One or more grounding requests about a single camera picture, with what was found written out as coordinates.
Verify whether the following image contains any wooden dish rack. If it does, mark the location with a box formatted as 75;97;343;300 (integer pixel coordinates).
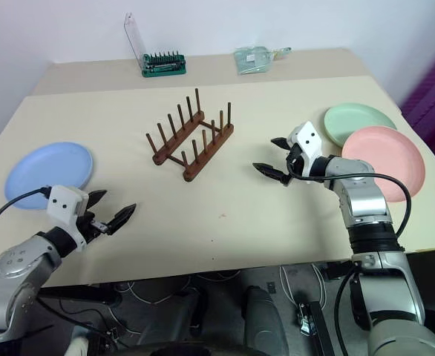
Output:
145;87;235;183

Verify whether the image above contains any black clamp bracket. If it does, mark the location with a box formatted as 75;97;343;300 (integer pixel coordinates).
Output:
297;299;336;356

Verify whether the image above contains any grey rounded shape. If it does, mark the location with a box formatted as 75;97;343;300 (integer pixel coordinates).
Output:
243;284;290;356

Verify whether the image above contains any white cable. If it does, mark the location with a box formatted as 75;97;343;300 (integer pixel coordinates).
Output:
278;263;327;309
127;273;191;303

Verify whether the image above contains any green plate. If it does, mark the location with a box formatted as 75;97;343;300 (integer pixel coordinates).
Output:
323;103;399;147

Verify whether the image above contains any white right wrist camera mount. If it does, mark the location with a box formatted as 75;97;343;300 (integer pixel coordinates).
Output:
286;121;324;183

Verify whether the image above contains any green screwdriver bit case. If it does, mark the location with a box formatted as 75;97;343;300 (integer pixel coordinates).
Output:
122;12;188;79

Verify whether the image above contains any black shoulder cable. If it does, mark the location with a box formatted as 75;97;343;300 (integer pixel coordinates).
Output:
333;259;364;339

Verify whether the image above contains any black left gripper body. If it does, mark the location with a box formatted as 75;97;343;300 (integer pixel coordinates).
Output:
75;211;115;245

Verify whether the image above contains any clear plastic bag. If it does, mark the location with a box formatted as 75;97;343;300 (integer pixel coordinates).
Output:
233;45;275;76

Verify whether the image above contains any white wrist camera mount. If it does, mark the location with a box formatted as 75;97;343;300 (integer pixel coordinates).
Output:
47;184;91;249
286;121;324;183

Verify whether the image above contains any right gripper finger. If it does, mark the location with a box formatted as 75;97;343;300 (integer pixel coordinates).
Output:
252;162;295;187
270;136;293;152

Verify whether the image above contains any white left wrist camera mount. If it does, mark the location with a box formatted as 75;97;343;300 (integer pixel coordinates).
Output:
47;184;91;249

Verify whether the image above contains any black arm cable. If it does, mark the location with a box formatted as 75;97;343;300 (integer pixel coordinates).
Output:
295;171;413;243
0;187;51;250

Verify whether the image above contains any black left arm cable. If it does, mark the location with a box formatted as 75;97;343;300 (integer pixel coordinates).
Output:
0;187;51;250

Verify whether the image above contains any blue plate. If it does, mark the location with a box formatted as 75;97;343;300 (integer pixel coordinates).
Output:
4;142;94;211

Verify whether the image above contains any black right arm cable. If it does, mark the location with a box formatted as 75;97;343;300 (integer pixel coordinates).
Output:
295;171;413;243

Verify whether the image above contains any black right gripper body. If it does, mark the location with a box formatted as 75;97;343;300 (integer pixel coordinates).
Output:
285;143;307;179

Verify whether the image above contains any black metal bar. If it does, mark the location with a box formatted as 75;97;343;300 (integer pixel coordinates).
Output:
37;286;119;306

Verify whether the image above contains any pink plate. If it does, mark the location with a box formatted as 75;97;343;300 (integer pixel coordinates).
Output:
341;125;427;204

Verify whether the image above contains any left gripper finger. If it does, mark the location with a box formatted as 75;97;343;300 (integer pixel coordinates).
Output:
87;189;108;211
105;202;138;236

